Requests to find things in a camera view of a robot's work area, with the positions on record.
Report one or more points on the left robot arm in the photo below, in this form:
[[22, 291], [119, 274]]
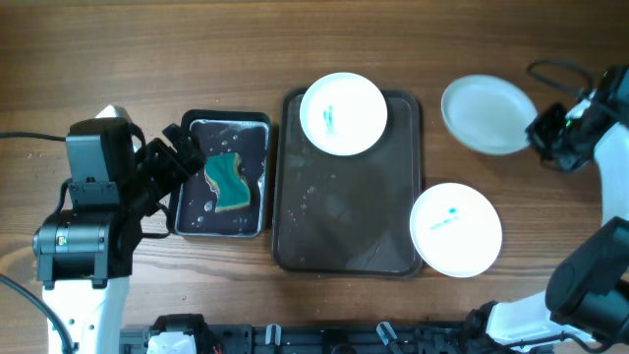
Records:
[[84, 248]]

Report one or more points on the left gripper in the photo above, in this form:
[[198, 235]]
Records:
[[158, 151]]

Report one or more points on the white plate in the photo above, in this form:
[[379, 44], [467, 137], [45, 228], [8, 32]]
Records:
[[343, 114], [456, 230]]

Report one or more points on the pale blue plate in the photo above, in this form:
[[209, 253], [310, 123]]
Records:
[[487, 114]]

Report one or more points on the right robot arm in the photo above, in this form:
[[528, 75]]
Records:
[[586, 298]]

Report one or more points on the white plate top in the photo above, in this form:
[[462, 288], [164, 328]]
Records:
[[343, 114]]

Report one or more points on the black sponge tray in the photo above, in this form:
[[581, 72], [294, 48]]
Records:
[[193, 206]]

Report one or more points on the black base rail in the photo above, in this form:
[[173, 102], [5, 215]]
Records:
[[190, 333]]

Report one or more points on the green yellow sponge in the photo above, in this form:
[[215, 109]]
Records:
[[230, 187]]

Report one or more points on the dark brown serving tray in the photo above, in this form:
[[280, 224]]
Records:
[[348, 215]]

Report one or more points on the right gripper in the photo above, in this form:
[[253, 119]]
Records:
[[536, 133]]

